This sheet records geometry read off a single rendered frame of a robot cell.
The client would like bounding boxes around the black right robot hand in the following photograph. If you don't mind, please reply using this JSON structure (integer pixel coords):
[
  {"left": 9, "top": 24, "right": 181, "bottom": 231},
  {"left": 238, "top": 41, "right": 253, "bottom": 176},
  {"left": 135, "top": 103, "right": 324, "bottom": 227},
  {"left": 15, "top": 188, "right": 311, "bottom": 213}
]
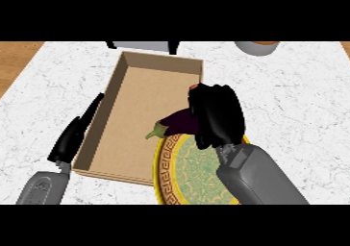
[{"left": 187, "top": 84, "right": 247, "bottom": 151}]

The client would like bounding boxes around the yellow green patterned plate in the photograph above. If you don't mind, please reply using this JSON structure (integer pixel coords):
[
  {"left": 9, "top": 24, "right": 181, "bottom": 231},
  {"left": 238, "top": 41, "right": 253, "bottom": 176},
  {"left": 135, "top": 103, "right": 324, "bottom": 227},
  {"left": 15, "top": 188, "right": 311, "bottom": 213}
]
[{"left": 153, "top": 133, "right": 252, "bottom": 206}]

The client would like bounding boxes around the grey black appliance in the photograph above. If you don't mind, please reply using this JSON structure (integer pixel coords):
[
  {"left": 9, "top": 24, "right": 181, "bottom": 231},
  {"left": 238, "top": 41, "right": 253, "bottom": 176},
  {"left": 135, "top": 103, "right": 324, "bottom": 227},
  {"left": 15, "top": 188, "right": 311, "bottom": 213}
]
[{"left": 105, "top": 41, "right": 181, "bottom": 55}]

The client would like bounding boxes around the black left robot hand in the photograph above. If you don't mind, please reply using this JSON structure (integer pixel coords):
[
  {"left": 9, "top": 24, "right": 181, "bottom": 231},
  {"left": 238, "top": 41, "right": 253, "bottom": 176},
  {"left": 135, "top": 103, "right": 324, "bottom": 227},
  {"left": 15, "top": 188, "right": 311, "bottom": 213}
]
[{"left": 46, "top": 91, "right": 105, "bottom": 164}]

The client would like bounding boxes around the cardboard box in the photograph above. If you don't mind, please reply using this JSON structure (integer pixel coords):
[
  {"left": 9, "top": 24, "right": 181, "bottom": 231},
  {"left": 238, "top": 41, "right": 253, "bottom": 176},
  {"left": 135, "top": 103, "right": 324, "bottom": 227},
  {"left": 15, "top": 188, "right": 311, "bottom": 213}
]
[{"left": 71, "top": 50, "right": 204, "bottom": 187}]

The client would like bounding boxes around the grey round pot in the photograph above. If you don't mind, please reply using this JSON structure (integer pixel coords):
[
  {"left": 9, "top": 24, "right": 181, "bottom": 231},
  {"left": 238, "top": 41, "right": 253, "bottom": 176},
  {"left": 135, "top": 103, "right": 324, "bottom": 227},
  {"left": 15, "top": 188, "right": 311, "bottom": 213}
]
[{"left": 233, "top": 41, "right": 281, "bottom": 58}]

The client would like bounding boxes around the purple eggplant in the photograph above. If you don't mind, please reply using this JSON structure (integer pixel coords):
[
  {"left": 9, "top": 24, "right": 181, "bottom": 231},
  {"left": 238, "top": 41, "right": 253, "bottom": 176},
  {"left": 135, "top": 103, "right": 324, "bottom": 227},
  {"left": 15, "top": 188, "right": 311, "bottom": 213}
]
[{"left": 144, "top": 108, "right": 201, "bottom": 140}]

